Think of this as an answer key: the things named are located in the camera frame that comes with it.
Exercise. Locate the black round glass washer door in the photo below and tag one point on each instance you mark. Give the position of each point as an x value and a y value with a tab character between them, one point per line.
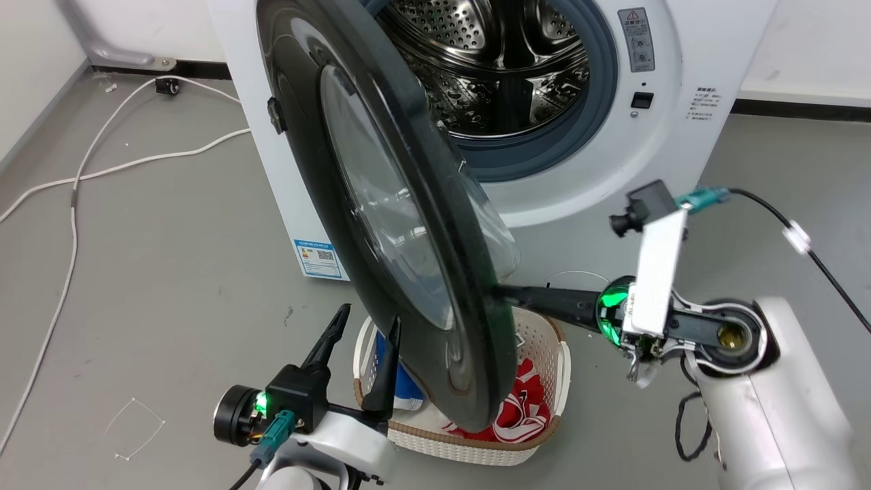
415	184

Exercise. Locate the white zip tie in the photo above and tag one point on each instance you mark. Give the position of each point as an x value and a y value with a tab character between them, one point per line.
153	412

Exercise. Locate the white woven laundry basket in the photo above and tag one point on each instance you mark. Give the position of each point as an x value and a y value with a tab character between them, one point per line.
544	354

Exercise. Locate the green right camera connector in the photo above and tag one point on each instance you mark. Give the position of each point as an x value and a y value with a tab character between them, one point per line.
704	199

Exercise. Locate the green camera connector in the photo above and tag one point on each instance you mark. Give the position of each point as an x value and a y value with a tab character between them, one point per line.
273	439
704	199

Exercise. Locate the white front-load washing machine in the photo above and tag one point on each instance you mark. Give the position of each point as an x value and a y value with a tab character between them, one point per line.
714	47

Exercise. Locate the grey warning sticker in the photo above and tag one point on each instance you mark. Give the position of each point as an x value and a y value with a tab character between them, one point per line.
636	41

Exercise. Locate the grey rubber door gasket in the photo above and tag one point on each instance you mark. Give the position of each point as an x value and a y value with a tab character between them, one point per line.
585	126

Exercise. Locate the white right camera mount plate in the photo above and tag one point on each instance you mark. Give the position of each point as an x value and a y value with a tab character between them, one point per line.
659	279

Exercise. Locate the black baseboard strip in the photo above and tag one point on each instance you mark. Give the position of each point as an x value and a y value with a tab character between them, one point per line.
803	110
197	69

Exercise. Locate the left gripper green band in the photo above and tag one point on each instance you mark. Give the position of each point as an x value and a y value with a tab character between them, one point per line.
235	415

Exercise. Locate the black door latch socket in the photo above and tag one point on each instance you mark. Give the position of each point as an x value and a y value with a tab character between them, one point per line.
642	100

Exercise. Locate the green left camera connector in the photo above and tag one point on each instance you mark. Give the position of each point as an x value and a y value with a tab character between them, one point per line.
273	439

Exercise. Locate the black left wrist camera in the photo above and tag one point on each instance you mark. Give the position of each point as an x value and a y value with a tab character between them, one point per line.
299	398

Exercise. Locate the blue and white cloth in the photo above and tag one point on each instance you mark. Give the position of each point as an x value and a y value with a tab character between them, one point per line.
407	389

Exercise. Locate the blue energy label sticker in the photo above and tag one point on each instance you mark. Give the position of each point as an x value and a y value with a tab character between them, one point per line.
318	258

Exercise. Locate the black wall plug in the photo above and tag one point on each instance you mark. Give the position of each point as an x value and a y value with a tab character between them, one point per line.
167	86

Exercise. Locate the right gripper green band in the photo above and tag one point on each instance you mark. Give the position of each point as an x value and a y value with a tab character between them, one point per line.
612	309

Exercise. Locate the red and white garment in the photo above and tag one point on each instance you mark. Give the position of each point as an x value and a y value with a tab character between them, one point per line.
525	408

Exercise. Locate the stainless steel washer drum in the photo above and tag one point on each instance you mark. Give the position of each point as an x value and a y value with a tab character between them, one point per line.
476	41

